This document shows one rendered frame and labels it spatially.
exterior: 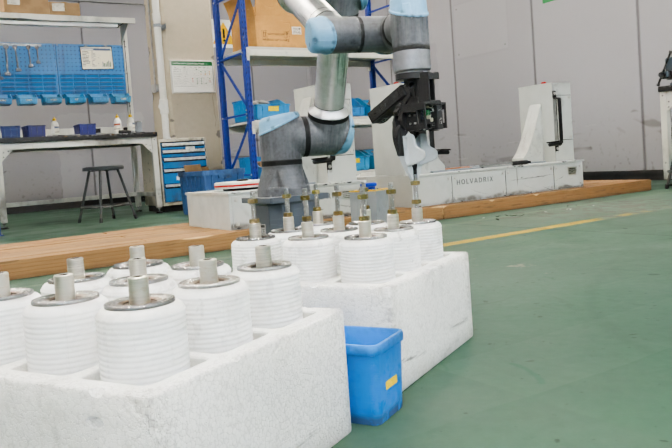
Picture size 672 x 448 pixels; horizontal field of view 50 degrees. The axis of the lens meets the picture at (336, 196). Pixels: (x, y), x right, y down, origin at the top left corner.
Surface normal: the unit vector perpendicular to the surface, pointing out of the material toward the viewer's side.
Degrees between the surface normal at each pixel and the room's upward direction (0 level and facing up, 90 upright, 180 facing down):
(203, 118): 90
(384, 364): 92
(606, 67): 90
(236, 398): 90
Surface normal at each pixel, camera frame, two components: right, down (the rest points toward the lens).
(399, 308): 0.87, -0.04
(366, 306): -0.49, 0.08
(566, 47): -0.84, 0.09
